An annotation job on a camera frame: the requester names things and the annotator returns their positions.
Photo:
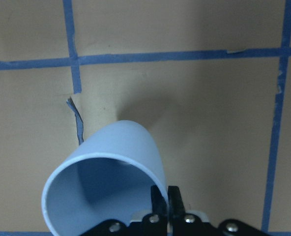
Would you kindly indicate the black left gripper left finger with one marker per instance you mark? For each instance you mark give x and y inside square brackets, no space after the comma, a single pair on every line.
[159,204]

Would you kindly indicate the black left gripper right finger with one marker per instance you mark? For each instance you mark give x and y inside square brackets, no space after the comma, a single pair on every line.
[176,205]

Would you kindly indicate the light blue plastic cup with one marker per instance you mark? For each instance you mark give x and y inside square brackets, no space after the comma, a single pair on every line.
[109,176]

